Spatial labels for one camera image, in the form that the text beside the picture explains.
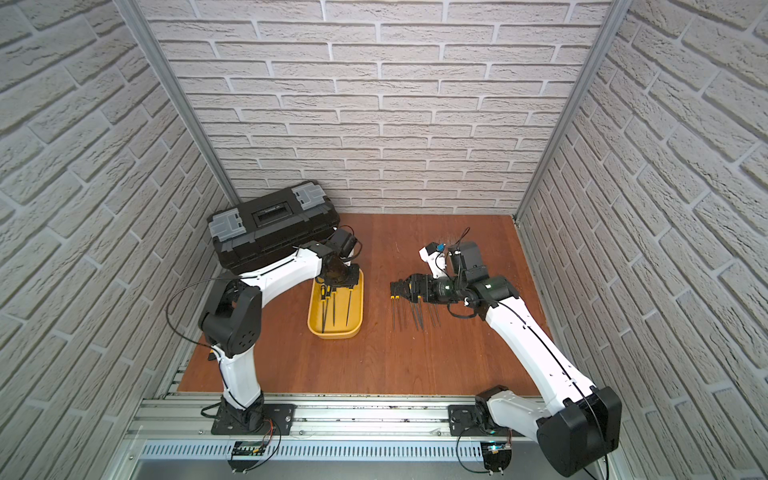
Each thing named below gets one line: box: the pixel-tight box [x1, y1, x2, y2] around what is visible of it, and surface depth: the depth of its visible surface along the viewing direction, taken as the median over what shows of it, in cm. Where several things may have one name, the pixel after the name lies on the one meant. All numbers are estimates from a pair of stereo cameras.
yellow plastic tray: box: [307, 268, 364, 339], surface depth 92 cm
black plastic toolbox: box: [207, 180, 341, 275], surface depth 97 cm
